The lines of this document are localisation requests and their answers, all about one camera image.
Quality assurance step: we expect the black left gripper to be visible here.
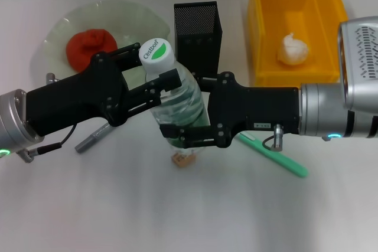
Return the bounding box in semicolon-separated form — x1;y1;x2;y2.
25;42;144;138

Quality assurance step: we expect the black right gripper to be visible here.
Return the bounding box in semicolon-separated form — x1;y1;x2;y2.
128;68;301;149

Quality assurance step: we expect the clear water bottle green label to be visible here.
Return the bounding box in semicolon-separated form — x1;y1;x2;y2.
138;37;211;158

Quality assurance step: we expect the red-orange fruit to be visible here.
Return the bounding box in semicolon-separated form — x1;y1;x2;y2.
65;28;118;73

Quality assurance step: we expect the white paper ball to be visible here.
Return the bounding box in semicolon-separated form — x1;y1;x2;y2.
276;32;311;66

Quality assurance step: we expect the wavy clear glass fruit plate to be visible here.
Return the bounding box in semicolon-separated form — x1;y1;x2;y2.
44;0;171;87

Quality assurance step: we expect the black mesh pen holder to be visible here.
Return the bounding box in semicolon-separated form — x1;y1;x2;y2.
173;1;223;79

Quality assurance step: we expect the small tan eraser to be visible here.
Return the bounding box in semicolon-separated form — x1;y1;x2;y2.
172;151;196;168

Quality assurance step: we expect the grey marker pen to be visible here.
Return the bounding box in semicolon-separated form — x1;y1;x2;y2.
74;123;112;154

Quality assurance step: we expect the mint green pen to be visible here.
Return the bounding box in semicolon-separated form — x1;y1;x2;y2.
236;132;309;178

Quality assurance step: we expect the yellow plastic storage bin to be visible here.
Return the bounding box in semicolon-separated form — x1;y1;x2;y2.
247;0;349;87

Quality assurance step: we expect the right wrist cable with plugs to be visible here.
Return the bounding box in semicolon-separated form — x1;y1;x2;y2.
262;124;332;150

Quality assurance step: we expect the wrist cable with plugs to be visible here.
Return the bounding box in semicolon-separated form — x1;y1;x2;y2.
262;124;332;150
16;72;78;163

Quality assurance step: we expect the left wrist cable with plugs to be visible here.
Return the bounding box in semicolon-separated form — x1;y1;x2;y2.
16;72;78;163

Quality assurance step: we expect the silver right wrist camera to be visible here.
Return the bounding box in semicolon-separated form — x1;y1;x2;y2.
337;15;378;111

